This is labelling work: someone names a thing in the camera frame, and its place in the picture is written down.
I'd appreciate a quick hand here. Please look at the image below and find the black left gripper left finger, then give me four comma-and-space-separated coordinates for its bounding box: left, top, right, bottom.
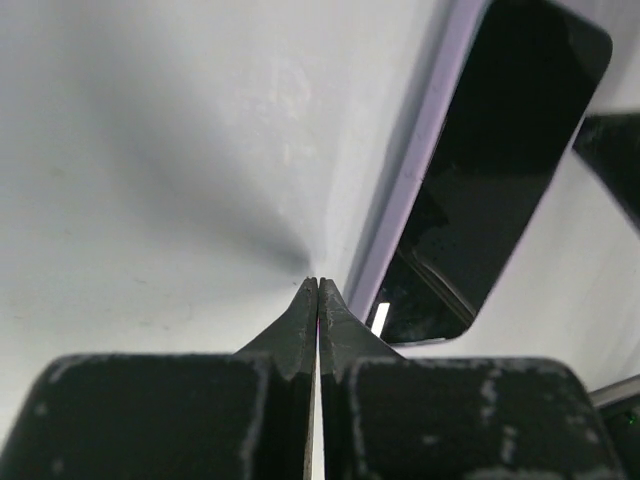
12, 278, 319, 479

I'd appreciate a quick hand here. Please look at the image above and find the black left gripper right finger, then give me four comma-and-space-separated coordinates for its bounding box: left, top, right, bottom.
318, 279, 625, 479

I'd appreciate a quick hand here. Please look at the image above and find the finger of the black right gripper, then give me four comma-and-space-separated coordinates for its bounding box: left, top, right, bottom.
573, 112, 640, 229

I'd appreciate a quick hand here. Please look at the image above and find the phone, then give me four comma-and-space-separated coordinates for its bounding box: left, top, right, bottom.
363, 1, 613, 346

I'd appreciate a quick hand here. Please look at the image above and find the lilac phone case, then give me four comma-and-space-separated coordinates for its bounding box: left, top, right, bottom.
345, 1, 491, 321

